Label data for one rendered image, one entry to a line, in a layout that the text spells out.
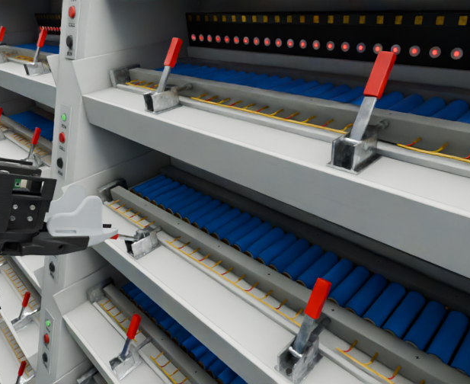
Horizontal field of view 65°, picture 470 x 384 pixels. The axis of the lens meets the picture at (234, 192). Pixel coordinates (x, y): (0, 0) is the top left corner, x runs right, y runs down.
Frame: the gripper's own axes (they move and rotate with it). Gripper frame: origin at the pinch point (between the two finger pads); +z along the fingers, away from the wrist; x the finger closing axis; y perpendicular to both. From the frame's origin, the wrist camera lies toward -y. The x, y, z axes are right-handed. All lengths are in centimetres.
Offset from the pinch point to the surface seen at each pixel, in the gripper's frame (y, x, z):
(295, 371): -1.7, -27.7, 4.4
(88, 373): -36.3, 16.5, 14.9
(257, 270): 2.3, -17.1, 10.0
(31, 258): -22.0, 39.6, 9.1
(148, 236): 0.0, -1.0, 6.3
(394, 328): 3.4, -32.0, 12.6
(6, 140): -2, 68, 8
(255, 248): 3.6, -13.7, 13.1
